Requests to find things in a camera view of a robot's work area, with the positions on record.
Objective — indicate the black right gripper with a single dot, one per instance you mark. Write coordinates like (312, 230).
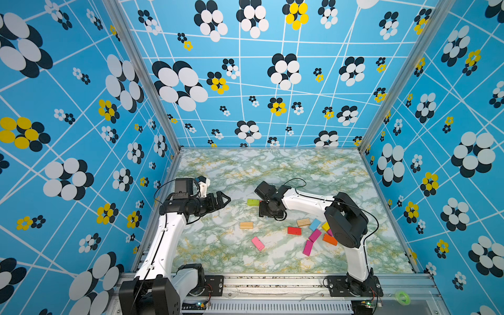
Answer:
(262, 212)

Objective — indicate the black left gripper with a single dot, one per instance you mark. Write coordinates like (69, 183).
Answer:
(212, 205)

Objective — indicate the green block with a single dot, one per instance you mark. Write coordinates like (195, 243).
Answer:
(253, 202)

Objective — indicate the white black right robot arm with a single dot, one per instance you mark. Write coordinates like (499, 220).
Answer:
(347, 222)

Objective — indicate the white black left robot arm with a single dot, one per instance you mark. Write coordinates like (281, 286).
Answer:
(155, 289)

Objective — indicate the red block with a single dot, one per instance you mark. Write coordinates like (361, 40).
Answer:
(296, 231)

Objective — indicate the natural wood block left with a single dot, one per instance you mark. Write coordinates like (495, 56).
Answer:
(246, 225)

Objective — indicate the natural wood block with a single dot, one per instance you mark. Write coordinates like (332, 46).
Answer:
(246, 225)
(304, 222)

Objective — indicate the natural wood block centre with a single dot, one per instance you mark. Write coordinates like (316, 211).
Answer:
(304, 222)

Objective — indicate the pink block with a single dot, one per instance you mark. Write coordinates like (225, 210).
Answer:
(258, 244)

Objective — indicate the small light blue block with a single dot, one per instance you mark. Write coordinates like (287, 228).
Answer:
(314, 225)

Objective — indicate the magenta block middle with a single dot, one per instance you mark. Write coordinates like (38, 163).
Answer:
(315, 235)

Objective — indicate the magenta block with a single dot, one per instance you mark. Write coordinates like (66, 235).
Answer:
(308, 248)
(315, 235)

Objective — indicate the magenta block lower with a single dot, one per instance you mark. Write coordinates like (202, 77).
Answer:
(308, 248)

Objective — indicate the yellow block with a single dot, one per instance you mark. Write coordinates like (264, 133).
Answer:
(325, 226)

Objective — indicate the orange block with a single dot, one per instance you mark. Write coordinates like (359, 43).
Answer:
(330, 240)

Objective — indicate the green tape roll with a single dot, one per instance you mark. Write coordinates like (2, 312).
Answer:
(402, 298)

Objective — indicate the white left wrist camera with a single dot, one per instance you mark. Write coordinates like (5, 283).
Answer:
(203, 183)

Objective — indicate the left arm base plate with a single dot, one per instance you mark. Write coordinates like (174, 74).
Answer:
(213, 287)

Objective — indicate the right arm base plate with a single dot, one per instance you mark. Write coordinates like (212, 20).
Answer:
(346, 286)

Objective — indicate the aluminium frame post left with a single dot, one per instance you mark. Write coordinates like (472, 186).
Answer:
(114, 10)

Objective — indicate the aluminium frame post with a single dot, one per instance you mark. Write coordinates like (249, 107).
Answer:
(422, 44)
(114, 10)

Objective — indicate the aluminium frame post right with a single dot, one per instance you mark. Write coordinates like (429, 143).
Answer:
(422, 44)

